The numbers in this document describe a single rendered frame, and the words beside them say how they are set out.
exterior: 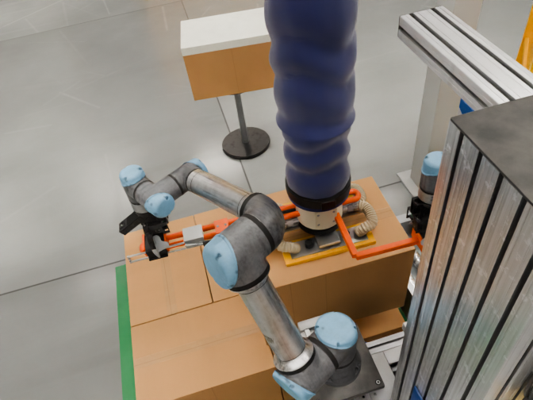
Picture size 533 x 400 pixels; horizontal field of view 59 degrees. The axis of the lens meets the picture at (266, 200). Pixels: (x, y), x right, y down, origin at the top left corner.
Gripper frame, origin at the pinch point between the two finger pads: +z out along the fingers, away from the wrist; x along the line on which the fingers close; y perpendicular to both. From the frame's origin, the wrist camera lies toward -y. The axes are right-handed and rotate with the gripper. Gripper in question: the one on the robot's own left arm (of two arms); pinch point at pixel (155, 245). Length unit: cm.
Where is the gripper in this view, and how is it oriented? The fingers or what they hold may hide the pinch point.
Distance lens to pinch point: 170.7
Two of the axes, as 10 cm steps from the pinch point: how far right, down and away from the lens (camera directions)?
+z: 1.1, 6.8, 7.2
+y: 9.7, -2.4, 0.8
